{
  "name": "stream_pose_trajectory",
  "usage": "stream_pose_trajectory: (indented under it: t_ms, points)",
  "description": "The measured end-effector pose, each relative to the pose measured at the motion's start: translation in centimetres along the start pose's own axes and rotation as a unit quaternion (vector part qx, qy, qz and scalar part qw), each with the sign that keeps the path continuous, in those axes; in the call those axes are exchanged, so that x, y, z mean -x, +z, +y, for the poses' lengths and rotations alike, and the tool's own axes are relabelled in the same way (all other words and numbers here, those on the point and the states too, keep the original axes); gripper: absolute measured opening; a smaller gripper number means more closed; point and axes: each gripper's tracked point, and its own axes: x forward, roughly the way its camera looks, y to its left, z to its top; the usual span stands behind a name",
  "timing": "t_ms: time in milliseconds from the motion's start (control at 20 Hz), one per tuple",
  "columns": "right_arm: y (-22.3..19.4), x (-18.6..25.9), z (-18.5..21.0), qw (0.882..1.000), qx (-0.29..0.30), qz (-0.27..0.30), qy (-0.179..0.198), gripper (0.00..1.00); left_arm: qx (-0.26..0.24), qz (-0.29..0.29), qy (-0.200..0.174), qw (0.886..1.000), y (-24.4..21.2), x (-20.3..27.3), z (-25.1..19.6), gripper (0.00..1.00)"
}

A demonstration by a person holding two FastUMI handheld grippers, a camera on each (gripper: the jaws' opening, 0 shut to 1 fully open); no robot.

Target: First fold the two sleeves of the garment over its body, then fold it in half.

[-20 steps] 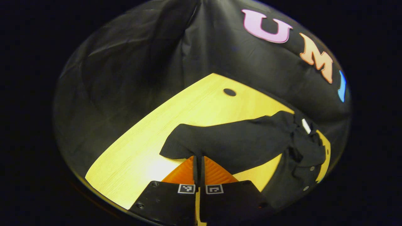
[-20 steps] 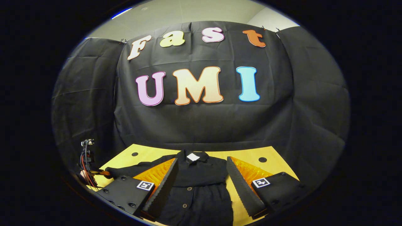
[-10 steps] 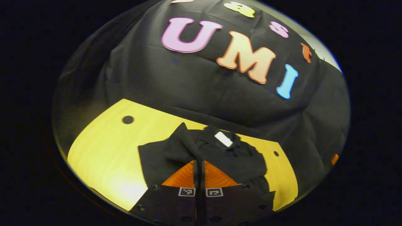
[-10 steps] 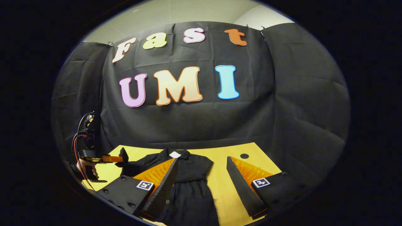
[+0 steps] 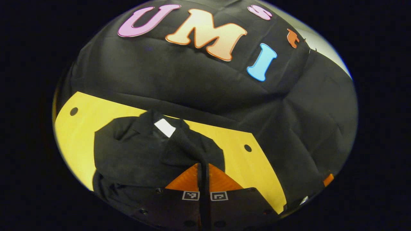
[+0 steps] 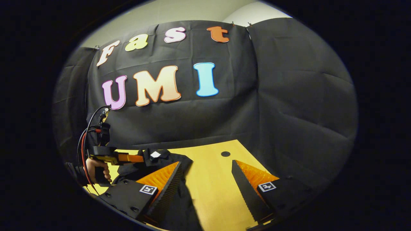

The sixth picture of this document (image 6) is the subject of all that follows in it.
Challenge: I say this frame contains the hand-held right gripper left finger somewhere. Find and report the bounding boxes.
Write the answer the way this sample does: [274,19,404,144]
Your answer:
[99,161,182,227]

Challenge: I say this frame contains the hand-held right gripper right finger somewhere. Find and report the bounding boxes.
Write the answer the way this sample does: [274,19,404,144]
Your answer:
[231,159,313,230]

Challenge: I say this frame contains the black shirt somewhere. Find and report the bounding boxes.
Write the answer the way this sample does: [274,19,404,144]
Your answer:
[112,148,204,231]

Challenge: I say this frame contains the black backdrop cloth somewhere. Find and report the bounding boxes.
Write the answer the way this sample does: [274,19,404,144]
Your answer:
[52,18,358,193]

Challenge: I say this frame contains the red cable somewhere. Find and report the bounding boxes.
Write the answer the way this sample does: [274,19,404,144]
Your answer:
[80,128,102,194]

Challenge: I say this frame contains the black cable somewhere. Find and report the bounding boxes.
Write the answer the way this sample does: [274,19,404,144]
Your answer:
[76,105,111,167]

